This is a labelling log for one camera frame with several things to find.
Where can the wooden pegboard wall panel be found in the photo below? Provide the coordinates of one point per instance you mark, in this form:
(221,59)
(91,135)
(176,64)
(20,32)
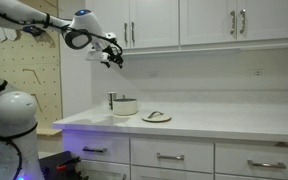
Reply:
(47,86)

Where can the white drawer with wooden sides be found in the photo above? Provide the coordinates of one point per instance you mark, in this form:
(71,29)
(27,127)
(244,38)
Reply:
(197,153)

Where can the black cart table top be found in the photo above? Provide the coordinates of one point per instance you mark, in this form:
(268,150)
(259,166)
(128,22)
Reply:
(55,166)

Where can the orange black bar clamp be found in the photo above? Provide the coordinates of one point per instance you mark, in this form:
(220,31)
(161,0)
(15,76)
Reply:
(61,167)

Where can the white upper cabinet door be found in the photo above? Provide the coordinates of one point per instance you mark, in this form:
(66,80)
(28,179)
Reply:
(207,21)
(274,18)
(155,23)
(114,8)

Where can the white cabinet door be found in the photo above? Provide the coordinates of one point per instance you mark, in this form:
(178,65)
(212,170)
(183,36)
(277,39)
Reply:
(274,18)
(170,175)
(114,8)
(155,23)
(207,21)
(100,171)

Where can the wooden pegboard hook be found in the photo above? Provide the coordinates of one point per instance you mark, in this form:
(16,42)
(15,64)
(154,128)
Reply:
(29,70)
(37,103)

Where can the cream pot lid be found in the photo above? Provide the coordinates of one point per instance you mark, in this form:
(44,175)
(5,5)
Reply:
(160,118)

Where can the white wall outlet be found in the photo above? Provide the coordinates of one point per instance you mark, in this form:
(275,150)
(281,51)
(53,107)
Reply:
(257,72)

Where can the white drawer front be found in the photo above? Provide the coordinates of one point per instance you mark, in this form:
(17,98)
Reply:
(230,156)
(74,143)

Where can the blue black hanging tool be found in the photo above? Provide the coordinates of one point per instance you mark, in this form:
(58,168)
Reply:
(32,30)

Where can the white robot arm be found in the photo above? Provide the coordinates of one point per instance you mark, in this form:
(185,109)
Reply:
(14,110)

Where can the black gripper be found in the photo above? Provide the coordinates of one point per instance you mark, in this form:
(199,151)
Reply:
(112,54)

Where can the white lower cabinet door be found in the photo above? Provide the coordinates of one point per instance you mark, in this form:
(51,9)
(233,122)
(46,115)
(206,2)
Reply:
(100,171)
(170,175)

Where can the cream cooking pot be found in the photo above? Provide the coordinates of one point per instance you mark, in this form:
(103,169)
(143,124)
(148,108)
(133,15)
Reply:
(125,108)

